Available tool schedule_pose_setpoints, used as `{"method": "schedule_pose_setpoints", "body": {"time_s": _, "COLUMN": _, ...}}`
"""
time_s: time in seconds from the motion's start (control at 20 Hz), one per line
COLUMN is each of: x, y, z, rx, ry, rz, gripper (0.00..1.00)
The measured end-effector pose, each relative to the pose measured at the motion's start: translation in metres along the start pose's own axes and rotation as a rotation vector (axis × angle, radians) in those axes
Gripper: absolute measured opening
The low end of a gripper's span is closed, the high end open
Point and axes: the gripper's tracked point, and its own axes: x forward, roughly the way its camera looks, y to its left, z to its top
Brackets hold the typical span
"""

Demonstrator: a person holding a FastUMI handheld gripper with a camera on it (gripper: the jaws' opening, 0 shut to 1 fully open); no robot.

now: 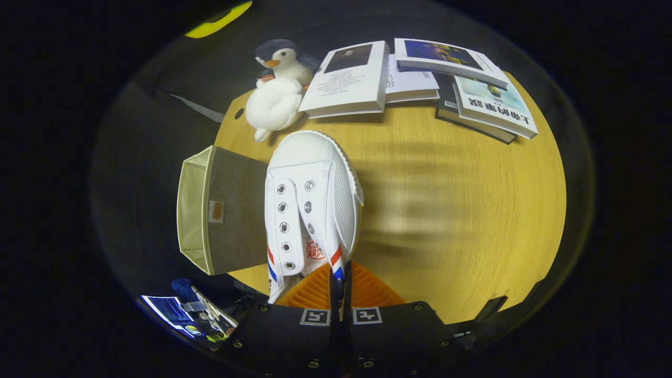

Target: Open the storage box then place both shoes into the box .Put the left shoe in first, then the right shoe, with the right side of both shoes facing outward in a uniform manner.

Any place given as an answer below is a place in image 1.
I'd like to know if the white canvas shoe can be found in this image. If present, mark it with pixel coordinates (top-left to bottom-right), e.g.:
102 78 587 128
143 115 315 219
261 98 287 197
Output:
264 130 365 305

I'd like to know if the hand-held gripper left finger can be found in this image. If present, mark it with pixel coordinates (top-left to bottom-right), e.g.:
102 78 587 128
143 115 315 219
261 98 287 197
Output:
219 262 345 376

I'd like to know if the computer monitor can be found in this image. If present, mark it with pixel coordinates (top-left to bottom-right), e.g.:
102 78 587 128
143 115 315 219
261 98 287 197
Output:
140 295 197 339

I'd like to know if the blue round object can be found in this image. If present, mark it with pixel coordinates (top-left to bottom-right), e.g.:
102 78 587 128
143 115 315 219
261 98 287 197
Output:
172 278 199 302

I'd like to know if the plain white book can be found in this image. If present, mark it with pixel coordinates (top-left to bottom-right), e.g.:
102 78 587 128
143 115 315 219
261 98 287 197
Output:
386 54 440 104

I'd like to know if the white duck plush toy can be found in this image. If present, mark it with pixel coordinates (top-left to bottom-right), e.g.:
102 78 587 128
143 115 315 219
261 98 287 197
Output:
245 78 306 143

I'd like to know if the white book with portrait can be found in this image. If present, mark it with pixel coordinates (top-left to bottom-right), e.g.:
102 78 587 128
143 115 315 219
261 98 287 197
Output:
298 41 391 120

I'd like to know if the cream grey fabric storage box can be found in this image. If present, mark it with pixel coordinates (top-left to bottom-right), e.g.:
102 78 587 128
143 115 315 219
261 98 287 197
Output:
176 145 271 276

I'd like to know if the penguin plush toy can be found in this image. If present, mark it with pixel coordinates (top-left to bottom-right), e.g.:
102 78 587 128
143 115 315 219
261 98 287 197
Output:
255 39 321 89

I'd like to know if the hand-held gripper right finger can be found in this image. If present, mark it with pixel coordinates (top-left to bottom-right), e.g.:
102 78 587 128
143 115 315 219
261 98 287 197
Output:
344 261 465 377

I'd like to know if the dark book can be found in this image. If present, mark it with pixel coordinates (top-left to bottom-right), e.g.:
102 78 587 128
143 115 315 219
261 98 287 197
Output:
435 72 518 144

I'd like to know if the book with blue picture cover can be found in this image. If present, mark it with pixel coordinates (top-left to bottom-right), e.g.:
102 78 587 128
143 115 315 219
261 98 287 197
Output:
394 38 510 90

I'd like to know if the black backdrop cloth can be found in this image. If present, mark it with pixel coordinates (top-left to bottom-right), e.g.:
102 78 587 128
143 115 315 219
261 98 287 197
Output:
89 0 526 295

